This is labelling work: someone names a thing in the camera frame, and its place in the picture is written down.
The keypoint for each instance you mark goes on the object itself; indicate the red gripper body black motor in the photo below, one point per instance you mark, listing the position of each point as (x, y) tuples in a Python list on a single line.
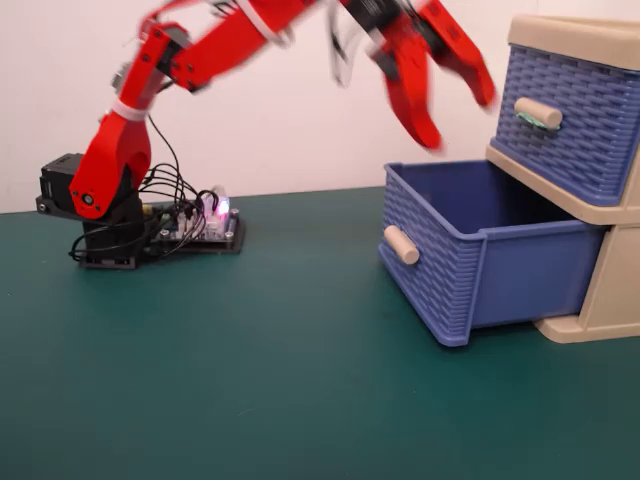
[(380, 20)]

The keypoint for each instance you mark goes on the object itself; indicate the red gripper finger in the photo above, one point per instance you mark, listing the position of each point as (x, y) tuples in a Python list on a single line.
[(467, 57), (415, 95)]

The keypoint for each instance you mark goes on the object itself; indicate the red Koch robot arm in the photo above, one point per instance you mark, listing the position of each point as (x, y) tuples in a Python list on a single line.
[(225, 40)]

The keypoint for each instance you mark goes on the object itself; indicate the black controller circuit board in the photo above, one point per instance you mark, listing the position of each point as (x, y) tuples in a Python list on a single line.
[(200, 236)]

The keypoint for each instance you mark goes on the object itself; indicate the dark green desk mat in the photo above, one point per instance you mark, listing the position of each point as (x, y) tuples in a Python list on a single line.
[(200, 375)]

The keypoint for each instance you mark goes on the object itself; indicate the beige plastic drawer cabinet frame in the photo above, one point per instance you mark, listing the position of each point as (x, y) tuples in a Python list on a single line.
[(615, 280)]

